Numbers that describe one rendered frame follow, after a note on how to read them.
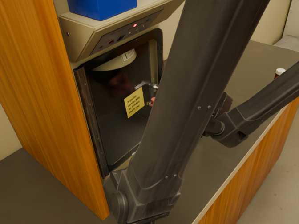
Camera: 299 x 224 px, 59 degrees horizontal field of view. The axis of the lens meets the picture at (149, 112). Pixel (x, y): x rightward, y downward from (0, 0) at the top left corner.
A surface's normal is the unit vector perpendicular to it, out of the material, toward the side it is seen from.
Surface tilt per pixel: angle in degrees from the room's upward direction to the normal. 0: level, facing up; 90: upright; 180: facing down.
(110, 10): 90
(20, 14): 90
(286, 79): 43
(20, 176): 0
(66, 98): 90
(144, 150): 70
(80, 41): 90
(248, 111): 34
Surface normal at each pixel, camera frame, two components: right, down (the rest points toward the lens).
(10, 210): -0.05, -0.78
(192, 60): -0.87, 0.12
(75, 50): -0.66, 0.50
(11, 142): 0.75, 0.38
